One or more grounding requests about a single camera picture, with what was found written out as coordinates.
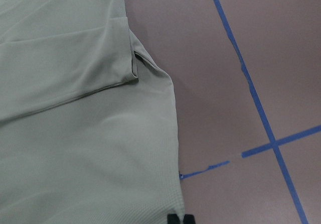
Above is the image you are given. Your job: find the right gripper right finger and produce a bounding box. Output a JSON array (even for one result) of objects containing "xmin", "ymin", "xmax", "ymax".
[{"xmin": 183, "ymin": 214, "xmax": 195, "ymax": 224}]

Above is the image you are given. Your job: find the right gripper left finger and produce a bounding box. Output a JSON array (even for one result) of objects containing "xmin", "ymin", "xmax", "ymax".
[{"xmin": 167, "ymin": 214, "xmax": 180, "ymax": 224}]

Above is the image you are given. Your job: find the olive green long-sleeve shirt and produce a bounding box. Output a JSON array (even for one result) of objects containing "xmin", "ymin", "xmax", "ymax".
[{"xmin": 1, "ymin": 0, "xmax": 186, "ymax": 223}]

